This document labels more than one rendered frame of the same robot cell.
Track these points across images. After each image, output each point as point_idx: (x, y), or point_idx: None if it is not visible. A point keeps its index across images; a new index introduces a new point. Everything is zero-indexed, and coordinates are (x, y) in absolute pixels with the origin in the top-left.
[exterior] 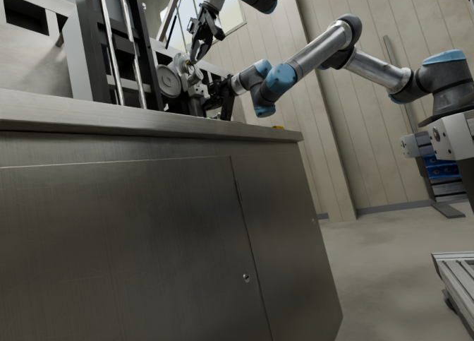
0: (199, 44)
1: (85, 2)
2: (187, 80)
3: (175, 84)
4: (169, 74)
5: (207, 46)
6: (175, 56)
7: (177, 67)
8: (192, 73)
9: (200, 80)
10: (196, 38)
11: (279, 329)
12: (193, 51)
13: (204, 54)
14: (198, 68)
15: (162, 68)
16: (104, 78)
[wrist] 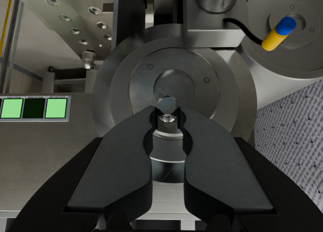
0: (193, 177)
1: None
2: None
3: (252, 21)
4: (278, 53)
5: (78, 190)
6: (246, 138)
7: (243, 86)
8: (181, 57)
9: (111, 60)
10: (288, 215)
11: None
12: (217, 128)
13: (101, 137)
14: (101, 125)
15: (310, 69)
16: None
